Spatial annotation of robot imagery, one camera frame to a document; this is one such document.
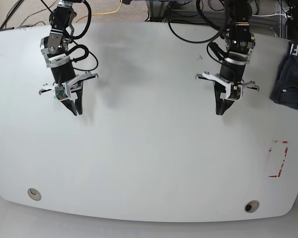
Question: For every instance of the red tape rectangle marking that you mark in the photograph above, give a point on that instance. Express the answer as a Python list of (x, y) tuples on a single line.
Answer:
[(276, 158)]

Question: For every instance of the left table grommet hole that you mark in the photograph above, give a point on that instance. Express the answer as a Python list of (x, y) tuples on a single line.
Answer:
[(34, 194)]

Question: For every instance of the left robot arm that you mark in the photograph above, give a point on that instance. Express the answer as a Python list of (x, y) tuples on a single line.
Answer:
[(239, 42)]

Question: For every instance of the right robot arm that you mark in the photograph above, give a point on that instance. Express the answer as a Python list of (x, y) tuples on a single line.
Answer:
[(60, 51)]

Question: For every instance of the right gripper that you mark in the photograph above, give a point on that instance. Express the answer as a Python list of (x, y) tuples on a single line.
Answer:
[(68, 86)]

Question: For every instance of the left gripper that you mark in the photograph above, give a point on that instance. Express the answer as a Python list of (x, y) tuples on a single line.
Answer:
[(228, 84)]

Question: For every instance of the right table grommet hole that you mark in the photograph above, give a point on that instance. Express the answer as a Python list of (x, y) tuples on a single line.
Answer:
[(251, 206)]

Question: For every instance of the dark blue t-shirt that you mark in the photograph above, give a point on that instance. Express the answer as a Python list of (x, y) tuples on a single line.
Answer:
[(285, 88)]

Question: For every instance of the table grommet hole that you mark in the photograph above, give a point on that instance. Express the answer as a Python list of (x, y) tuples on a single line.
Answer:
[(34, 194), (251, 206)]

